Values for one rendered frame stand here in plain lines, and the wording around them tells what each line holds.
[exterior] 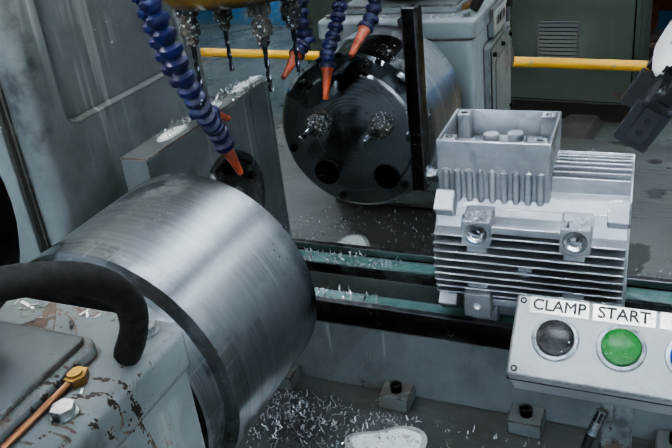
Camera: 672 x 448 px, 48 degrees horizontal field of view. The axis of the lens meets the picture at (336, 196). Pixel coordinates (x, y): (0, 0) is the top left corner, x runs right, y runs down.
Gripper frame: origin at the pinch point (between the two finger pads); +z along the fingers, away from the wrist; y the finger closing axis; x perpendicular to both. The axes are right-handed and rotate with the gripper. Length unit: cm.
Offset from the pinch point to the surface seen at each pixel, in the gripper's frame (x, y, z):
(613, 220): -3.9, -1.6, 9.6
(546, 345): -1.4, -21.7, 12.4
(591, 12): -4, 308, 70
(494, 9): 21, 61, 16
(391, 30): 32, 41, 21
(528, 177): 5.1, 0.6, 11.3
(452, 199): 10.6, -1.2, 17.3
